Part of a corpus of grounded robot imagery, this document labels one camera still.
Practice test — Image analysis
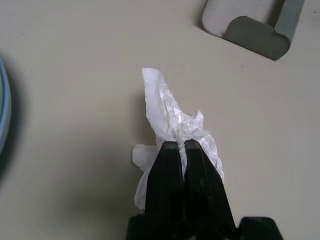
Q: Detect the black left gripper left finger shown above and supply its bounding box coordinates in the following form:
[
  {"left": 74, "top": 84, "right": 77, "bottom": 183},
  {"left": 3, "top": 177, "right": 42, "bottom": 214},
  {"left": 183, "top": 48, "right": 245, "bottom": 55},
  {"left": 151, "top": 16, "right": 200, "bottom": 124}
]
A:
[{"left": 144, "top": 140, "right": 187, "bottom": 226}]

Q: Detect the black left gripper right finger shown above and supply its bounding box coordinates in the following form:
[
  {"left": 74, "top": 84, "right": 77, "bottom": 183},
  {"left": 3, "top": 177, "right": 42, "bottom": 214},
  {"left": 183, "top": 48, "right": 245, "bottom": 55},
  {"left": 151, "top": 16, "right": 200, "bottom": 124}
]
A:
[{"left": 183, "top": 139, "right": 236, "bottom": 228}]

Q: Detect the white tissue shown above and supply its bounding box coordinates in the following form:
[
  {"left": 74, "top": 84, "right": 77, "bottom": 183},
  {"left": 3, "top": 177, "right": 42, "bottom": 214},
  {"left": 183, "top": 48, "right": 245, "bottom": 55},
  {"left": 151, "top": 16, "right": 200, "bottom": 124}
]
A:
[{"left": 131, "top": 66, "right": 225, "bottom": 210}]

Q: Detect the grey glasses case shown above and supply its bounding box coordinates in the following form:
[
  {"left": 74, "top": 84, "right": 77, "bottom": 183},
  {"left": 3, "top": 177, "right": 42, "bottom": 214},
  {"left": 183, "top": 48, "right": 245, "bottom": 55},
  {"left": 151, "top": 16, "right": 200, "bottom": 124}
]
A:
[{"left": 199, "top": 0, "right": 305, "bottom": 61}]

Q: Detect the blue plastic plate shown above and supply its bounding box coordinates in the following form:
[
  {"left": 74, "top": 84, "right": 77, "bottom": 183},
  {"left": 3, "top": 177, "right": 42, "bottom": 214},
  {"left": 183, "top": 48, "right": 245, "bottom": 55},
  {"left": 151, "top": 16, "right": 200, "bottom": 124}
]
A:
[{"left": 0, "top": 56, "right": 13, "bottom": 161}]

